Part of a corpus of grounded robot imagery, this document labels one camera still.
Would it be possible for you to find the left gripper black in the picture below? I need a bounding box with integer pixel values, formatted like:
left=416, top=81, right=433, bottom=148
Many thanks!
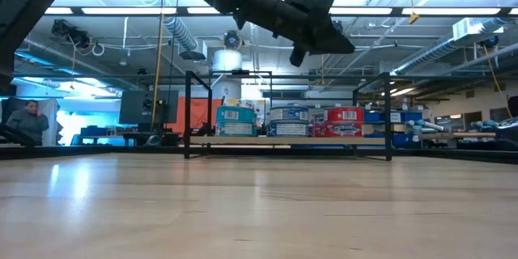
left=232, top=0, right=357, bottom=69

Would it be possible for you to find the red can with barcode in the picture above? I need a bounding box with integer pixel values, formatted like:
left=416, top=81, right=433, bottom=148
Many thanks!
left=323, top=106, right=365, bottom=124

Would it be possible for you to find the bright blue label tuna can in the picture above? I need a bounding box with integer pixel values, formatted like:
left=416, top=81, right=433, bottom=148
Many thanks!
left=266, top=121, right=311, bottom=138

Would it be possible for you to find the yellowfin tuna can blue yellow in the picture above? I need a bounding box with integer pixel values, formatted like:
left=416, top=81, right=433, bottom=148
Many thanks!
left=215, top=106, right=257, bottom=125

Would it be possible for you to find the white cylindrical ceiling lamp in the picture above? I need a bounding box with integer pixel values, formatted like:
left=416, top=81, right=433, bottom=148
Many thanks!
left=212, top=49, right=243, bottom=72

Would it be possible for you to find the blue storage bin rack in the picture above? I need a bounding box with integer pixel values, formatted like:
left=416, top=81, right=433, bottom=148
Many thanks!
left=363, top=109, right=425, bottom=149

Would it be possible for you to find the orange partition panel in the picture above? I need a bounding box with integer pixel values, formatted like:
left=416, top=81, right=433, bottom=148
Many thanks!
left=168, top=97, right=223, bottom=134

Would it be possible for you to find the light wooden background table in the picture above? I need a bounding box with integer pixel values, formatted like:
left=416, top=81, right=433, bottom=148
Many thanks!
left=420, top=130, right=498, bottom=139

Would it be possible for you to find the dark computer monitor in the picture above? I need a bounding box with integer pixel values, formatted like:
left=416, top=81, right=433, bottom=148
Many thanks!
left=118, top=90, right=179, bottom=125

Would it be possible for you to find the long ceiling light fixture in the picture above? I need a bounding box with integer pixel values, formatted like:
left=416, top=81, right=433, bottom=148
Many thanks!
left=44, top=6, right=518, bottom=16

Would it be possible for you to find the dark background desk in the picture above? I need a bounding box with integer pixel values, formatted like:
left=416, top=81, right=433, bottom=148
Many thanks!
left=76, top=130, right=182, bottom=147

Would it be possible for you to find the person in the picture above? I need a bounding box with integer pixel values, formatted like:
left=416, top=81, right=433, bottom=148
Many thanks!
left=6, top=99, right=50, bottom=146

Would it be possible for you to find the black curved bar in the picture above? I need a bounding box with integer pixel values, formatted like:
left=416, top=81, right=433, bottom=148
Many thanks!
left=0, top=123, right=36, bottom=147

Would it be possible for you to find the silver ventilation duct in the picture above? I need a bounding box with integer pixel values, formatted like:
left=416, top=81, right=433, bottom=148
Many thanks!
left=390, top=16, right=518, bottom=76

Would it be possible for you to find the blue ceiling cable reel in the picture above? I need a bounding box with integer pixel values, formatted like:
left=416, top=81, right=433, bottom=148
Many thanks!
left=221, top=30, right=244, bottom=52
left=481, top=35, right=501, bottom=49

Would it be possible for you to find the wooden shelf with black frame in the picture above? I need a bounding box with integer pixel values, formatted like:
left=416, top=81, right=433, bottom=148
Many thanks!
left=182, top=70, right=393, bottom=162

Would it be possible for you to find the yellow hanging cable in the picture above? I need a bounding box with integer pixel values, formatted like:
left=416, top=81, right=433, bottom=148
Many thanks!
left=481, top=43, right=514, bottom=119
left=151, top=0, right=168, bottom=133

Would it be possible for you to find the corrugated silver duct hose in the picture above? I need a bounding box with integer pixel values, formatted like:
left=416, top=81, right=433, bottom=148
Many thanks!
left=163, top=15, right=199, bottom=52

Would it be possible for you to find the black aluminium rig frame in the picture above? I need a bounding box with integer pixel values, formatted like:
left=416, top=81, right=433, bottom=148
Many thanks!
left=0, top=144, right=518, bottom=166

